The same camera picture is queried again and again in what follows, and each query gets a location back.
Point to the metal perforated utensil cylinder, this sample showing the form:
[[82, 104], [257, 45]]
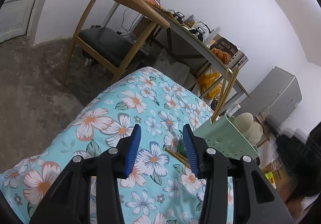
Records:
[[238, 60]]

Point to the wooden chopstick four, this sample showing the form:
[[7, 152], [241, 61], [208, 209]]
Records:
[[182, 159]]

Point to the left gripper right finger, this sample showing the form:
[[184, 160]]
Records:
[[255, 199]]

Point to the silver refrigerator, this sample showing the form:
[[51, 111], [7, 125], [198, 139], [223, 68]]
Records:
[[274, 99]]

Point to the floral blue tablecloth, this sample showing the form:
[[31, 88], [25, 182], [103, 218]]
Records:
[[160, 188]]

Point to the grey wooden desk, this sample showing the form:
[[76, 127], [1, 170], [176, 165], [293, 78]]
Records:
[[203, 50]]

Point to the wooden chopstick three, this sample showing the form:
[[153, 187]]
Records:
[[171, 152]]

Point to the grey cloth bundle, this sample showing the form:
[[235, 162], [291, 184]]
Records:
[[175, 70]]

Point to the butter bread box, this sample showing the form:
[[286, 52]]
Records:
[[223, 49]]

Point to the wooden chopstick two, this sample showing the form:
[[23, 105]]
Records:
[[224, 95]]

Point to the yellow plastic bag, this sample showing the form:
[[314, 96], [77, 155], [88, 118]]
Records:
[[206, 81]]

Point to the wooden chair left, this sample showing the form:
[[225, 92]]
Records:
[[110, 49]]

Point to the cardboard box pink bag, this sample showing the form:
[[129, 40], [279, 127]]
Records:
[[276, 174]]

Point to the green plastic utensil holder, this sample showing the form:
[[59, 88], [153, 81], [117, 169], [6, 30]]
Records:
[[226, 138]]

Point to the white door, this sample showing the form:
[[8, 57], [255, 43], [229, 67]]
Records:
[[20, 17]]

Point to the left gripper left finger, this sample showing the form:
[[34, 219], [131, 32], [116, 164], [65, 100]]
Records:
[[68, 199]]

